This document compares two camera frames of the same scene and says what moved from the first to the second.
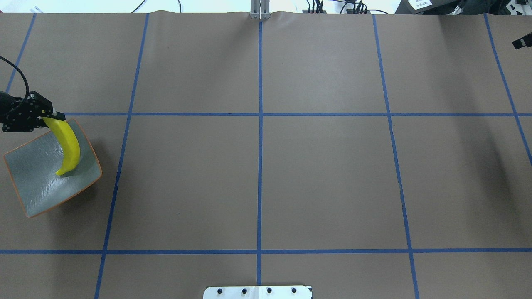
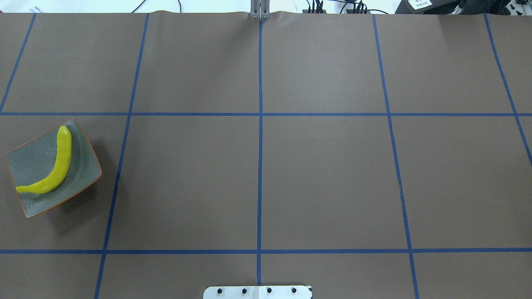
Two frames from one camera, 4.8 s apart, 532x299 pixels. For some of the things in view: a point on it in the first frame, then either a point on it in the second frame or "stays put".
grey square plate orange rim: (33, 167) stays put
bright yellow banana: (72, 143) -> (57, 174)
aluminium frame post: (260, 9) stays put
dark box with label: (427, 7) stays put
